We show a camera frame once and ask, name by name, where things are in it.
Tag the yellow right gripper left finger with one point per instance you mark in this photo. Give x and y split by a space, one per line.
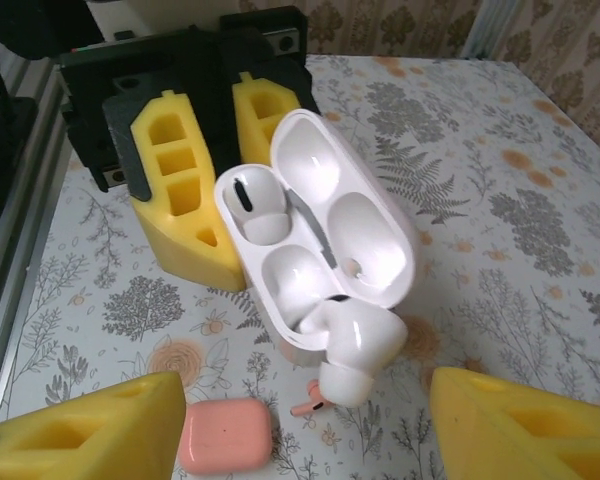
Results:
105 435

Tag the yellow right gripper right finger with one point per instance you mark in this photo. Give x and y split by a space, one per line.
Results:
505 440

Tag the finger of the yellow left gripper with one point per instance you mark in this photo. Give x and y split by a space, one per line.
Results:
180 235
260 105

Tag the pink earbud charging case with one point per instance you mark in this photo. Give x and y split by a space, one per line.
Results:
225 435

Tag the white earbud charging case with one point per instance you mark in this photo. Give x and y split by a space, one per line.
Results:
360 225

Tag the floral patterned table cover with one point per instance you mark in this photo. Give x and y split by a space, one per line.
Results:
480 250

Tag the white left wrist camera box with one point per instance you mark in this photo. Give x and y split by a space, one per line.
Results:
115 15

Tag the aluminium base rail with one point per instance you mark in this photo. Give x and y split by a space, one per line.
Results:
25 190

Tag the aluminium frame corner post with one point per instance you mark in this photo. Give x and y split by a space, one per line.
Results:
482 30

